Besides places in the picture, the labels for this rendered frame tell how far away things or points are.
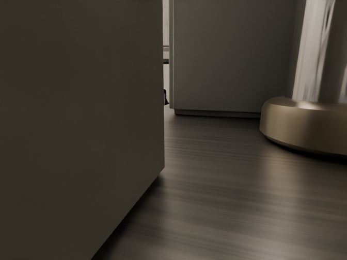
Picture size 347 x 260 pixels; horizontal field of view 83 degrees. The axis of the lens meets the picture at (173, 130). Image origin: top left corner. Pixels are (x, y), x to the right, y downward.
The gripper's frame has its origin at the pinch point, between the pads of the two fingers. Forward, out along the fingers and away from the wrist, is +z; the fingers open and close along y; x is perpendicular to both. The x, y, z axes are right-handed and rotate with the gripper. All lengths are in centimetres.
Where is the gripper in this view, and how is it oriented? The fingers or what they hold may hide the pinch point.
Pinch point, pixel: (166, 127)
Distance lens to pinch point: 49.8
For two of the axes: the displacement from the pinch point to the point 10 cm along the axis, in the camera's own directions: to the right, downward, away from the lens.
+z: 0.0, 9.7, 2.4
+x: 10.0, 0.1, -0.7
